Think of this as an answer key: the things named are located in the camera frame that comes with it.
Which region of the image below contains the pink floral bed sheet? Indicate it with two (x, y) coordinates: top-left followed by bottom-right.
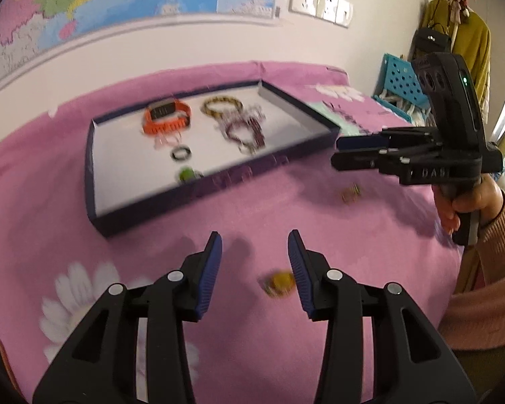
(0, 62), (461, 403)

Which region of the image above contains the yellow hanging garment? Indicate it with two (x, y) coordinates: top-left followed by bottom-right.
(420, 0), (492, 124)

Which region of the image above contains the white wall switch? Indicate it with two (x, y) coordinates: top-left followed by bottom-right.
(335, 0), (354, 27)

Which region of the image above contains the yellow bead hair tie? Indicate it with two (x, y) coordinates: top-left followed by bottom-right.
(258, 270), (298, 299)

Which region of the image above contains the blue perforated plastic basket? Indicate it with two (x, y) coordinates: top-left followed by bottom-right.
(373, 53), (431, 126)

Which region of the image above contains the person right hand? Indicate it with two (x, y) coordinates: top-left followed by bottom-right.
(432, 175), (505, 234)

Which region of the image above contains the black handbag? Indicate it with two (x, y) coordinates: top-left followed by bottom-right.
(411, 0), (451, 59)

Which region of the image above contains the orange smart watch band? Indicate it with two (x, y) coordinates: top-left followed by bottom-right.
(142, 98), (191, 135)

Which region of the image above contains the pink sweater right sleeve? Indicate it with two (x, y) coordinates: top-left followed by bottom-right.
(439, 199), (505, 351)

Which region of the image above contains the tortoiseshell bangle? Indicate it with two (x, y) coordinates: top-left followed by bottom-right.
(200, 96), (244, 121)

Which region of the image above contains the green bead black hair tie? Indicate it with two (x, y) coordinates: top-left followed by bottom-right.
(176, 167), (204, 184)

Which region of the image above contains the pink bead hair tie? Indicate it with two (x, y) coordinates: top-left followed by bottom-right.
(153, 131), (183, 149)

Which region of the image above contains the black tracking camera box right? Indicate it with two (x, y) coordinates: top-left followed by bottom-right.
(411, 52), (486, 150)

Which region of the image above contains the black ring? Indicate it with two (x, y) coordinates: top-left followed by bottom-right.
(170, 145), (193, 163)

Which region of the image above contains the clear crystal bead bracelet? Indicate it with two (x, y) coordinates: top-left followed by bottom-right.
(217, 102), (268, 136)

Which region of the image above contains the dark blue box tray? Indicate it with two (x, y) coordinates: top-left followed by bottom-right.
(85, 80), (340, 237)

